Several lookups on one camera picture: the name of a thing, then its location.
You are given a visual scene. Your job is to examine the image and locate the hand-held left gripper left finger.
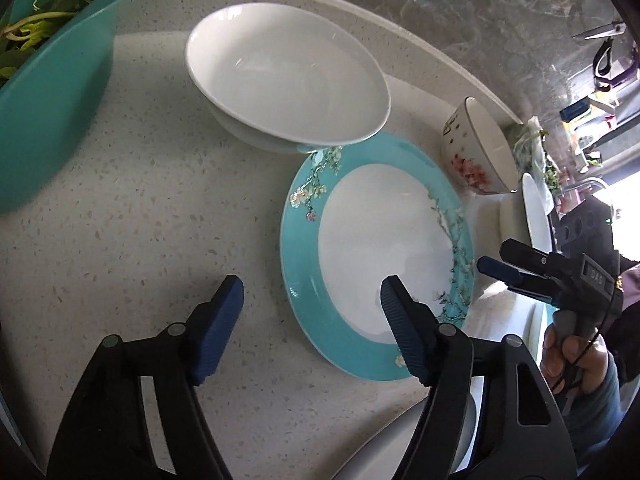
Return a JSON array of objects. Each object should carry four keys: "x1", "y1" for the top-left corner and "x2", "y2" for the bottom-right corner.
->
[{"x1": 47, "y1": 275, "x2": 245, "y2": 480}]

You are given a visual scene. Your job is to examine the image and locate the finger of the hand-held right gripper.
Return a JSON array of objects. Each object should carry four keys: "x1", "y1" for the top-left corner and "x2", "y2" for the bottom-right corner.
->
[
  {"x1": 476, "y1": 255, "x2": 561, "y2": 307},
  {"x1": 501, "y1": 238, "x2": 563, "y2": 277}
]

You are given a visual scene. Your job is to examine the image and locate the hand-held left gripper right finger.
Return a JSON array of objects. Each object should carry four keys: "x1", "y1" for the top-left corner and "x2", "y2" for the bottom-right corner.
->
[{"x1": 380, "y1": 275, "x2": 576, "y2": 480}]

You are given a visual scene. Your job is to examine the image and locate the teal rim floral plate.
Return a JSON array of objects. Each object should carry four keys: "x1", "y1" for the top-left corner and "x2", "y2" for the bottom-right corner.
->
[{"x1": 280, "y1": 132, "x2": 475, "y2": 381}]

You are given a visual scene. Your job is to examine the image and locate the large white bowl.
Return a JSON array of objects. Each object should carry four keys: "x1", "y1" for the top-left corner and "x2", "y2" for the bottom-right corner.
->
[{"x1": 330, "y1": 390, "x2": 481, "y2": 480}]

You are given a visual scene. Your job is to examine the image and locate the white footed bowl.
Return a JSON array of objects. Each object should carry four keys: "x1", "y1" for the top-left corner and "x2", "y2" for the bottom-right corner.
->
[{"x1": 186, "y1": 3, "x2": 392, "y2": 155}]

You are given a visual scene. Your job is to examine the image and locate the person's right forearm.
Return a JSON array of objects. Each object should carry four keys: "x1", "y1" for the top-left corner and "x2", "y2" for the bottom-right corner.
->
[{"x1": 565, "y1": 350, "x2": 627, "y2": 468}]

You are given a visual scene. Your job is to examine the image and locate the person's right hand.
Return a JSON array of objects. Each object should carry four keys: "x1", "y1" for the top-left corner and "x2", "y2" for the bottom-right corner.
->
[{"x1": 541, "y1": 321, "x2": 615, "y2": 395}]

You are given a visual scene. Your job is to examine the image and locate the leafy greens at right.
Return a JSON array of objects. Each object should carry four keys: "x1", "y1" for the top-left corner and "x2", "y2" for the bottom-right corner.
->
[{"x1": 505, "y1": 116, "x2": 566, "y2": 196}]

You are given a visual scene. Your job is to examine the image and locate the red floral ceramic bowl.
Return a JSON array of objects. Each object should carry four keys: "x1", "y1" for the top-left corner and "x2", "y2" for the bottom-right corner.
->
[{"x1": 440, "y1": 96, "x2": 521, "y2": 195}]

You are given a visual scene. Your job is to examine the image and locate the kitchen scissors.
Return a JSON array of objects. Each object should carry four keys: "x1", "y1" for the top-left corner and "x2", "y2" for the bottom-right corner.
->
[{"x1": 572, "y1": 20, "x2": 628, "y2": 42}]

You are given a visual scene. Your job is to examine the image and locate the teal plastic basin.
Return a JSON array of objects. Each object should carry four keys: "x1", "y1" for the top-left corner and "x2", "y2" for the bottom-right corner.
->
[{"x1": 0, "y1": 0, "x2": 157, "y2": 213}]

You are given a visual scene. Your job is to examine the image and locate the leafy greens in basin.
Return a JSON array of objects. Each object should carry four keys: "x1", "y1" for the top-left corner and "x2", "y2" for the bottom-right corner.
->
[{"x1": 0, "y1": 0, "x2": 121, "y2": 86}]

